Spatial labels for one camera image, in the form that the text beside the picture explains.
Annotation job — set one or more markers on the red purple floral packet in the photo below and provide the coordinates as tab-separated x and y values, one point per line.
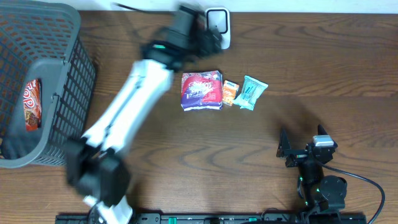
202	91

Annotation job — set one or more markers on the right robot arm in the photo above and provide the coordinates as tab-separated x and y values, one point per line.
324	193

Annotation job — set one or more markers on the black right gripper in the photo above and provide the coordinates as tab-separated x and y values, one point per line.
298	156

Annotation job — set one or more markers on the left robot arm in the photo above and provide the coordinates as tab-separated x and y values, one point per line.
94	163

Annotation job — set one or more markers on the small orange tissue pack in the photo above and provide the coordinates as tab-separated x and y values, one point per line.
230	90

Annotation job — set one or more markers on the orange Top chocolate bar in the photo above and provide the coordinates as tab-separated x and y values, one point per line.
32	105

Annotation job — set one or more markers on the teal snack packet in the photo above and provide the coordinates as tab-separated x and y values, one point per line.
252	89

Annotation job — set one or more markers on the grey plastic basket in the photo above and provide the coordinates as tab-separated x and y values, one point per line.
40	41

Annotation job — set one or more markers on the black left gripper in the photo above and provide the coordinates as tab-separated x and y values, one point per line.
208	40

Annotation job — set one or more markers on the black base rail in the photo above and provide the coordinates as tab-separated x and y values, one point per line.
272	217

